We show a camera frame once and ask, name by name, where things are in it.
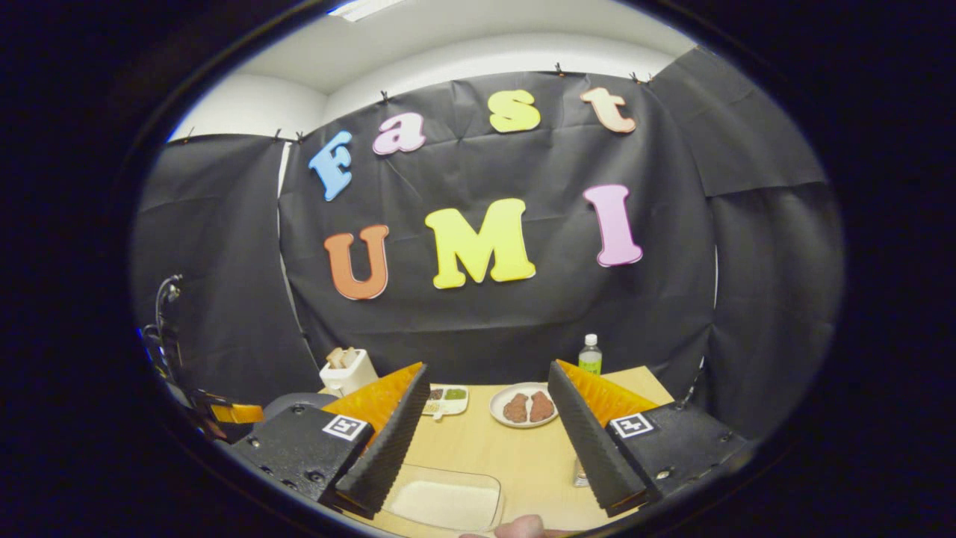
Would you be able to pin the green tea bottle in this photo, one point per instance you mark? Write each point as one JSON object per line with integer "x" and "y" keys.
{"x": 590, "y": 359}

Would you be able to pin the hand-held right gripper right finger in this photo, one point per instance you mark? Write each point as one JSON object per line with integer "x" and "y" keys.
{"x": 586, "y": 448}

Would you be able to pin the toast slice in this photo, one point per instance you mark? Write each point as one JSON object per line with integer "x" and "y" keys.
{"x": 350, "y": 356}
{"x": 334, "y": 359}

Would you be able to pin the clear container of rice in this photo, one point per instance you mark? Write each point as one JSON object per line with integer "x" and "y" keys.
{"x": 448, "y": 504}

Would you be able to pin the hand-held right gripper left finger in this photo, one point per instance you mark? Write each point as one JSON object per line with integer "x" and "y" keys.
{"x": 388, "y": 448}

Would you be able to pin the white divided sauce dish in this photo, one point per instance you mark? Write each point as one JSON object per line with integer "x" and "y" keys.
{"x": 448, "y": 400}

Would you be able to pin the white round plate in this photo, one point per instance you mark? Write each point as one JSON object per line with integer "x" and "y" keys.
{"x": 497, "y": 407}

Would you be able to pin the brown meat piece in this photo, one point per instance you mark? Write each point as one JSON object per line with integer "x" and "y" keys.
{"x": 541, "y": 406}
{"x": 515, "y": 409}

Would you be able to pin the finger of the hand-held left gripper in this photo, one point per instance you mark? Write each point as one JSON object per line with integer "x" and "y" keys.
{"x": 235, "y": 412}

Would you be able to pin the ceiling light panel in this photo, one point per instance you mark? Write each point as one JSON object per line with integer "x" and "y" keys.
{"x": 366, "y": 7}

